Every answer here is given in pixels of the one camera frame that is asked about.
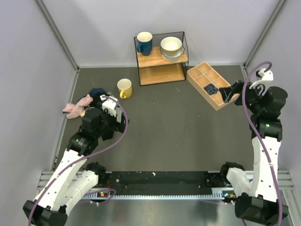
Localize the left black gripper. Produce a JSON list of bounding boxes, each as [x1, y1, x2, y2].
[[95, 102, 129, 137]]

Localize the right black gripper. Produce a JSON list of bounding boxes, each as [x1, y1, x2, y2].
[[219, 80, 265, 114]]

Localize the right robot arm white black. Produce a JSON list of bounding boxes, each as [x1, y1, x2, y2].
[[219, 81, 288, 226]]

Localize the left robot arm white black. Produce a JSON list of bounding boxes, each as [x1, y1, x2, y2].
[[23, 107, 129, 226]]

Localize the rolled dark blue underwear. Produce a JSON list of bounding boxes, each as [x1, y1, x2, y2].
[[204, 83, 219, 96]]

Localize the wooden compartment tray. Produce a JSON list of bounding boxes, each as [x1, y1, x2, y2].
[[187, 62, 238, 111]]

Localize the black cloth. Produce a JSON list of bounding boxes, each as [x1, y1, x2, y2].
[[74, 92, 111, 112]]

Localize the dark blue cloth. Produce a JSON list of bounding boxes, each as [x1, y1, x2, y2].
[[88, 88, 107, 98]]

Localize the pink cloth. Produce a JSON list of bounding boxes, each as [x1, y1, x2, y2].
[[62, 94, 93, 119]]

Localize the yellow mug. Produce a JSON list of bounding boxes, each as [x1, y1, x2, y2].
[[117, 79, 132, 99]]

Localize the white scalloped bowl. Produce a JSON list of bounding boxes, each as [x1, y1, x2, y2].
[[159, 46, 185, 62]]

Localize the cream bowl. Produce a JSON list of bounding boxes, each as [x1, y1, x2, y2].
[[160, 37, 182, 54]]

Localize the blue mug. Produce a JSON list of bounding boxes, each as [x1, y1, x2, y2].
[[137, 32, 152, 56]]

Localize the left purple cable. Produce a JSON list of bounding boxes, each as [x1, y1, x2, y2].
[[27, 95, 129, 226]]

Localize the purple cable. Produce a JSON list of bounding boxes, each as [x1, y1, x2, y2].
[[242, 61, 284, 226], [27, 95, 129, 226]]

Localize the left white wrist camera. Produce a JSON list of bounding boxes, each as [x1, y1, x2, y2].
[[100, 95, 118, 117]]

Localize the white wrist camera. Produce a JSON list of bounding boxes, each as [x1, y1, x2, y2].
[[100, 95, 118, 117], [249, 68, 274, 89]]

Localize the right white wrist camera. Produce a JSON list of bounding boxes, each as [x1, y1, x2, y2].
[[249, 68, 274, 89]]

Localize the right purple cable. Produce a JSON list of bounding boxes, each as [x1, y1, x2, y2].
[[242, 61, 284, 226]]

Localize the black wire wooden shelf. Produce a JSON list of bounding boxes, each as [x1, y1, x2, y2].
[[135, 31, 189, 86]]

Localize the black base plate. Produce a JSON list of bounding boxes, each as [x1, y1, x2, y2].
[[96, 171, 230, 196]]

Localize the grey slotted cable duct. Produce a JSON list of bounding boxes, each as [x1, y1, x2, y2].
[[80, 189, 236, 201]]

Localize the aluminium frame rail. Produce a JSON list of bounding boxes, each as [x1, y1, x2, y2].
[[38, 170, 294, 189]]

